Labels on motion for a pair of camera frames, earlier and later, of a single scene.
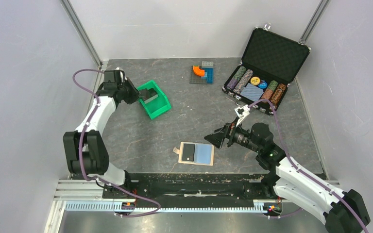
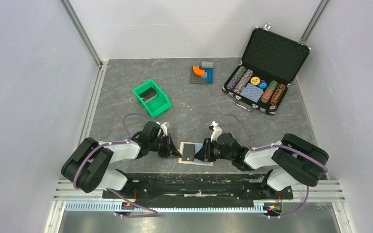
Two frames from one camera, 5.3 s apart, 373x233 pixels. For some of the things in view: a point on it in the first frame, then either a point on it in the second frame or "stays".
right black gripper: x=228 y=131 -> x=205 y=152
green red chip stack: x=269 y=90 stays
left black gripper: x=135 y=93 -> x=170 y=149
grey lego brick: x=207 y=64 stays
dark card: x=146 y=93 stays
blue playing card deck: x=252 y=91 stays
